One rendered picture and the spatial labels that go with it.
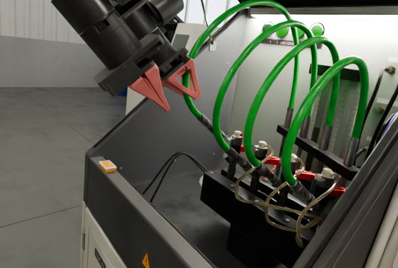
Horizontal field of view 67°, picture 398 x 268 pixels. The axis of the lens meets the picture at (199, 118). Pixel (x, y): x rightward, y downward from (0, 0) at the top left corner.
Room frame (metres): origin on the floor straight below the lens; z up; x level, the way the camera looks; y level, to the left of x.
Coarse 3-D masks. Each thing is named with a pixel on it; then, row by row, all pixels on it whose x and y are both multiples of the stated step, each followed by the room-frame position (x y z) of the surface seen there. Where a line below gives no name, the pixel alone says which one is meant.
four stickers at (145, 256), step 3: (144, 249) 0.52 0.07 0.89; (144, 252) 0.52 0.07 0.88; (147, 252) 0.51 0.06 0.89; (144, 255) 0.52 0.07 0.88; (147, 255) 0.51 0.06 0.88; (150, 255) 0.50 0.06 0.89; (144, 258) 0.52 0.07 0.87; (147, 258) 0.51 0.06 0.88; (150, 258) 0.50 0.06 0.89; (144, 261) 0.51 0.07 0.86; (147, 261) 0.50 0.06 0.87; (150, 261) 0.50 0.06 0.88; (144, 264) 0.51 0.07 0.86; (147, 264) 0.50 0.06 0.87; (150, 264) 0.50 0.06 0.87; (147, 267) 0.50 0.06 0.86; (150, 267) 0.49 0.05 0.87
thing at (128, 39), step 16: (112, 16) 0.38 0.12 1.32; (96, 32) 0.37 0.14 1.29; (112, 32) 0.38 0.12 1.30; (128, 32) 0.40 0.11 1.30; (96, 48) 0.38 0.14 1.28; (112, 48) 0.38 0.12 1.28; (128, 48) 0.39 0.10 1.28; (144, 48) 0.39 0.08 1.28; (112, 64) 0.39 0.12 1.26; (128, 64) 0.38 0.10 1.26; (96, 80) 0.39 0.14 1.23
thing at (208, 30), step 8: (248, 0) 0.70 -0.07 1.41; (256, 0) 0.71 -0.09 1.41; (264, 0) 0.72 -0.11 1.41; (272, 0) 0.74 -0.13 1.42; (232, 8) 0.67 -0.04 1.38; (240, 8) 0.68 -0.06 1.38; (280, 8) 0.76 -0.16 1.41; (224, 16) 0.65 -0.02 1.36; (288, 16) 0.78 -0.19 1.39; (216, 24) 0.64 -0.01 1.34; (208, 32) 0.63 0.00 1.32; (296, 32) 0.80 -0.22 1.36; (200, 40) 0.62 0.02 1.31; (296, 40) 0.81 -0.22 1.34; (192, 48) 0.61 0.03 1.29; (192, 56) 0.61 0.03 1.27; (296, 56) 0.82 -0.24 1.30; (296, 64) 0.83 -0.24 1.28; (296, 72) 0.83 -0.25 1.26; (184, 80) 0.60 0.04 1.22; (296, 80) 0.83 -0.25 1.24; (296, 88) 0.84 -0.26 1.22; (184, 96) 0.61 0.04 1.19; (192, 104) 0.62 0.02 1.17; (192, 112) 0.62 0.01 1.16
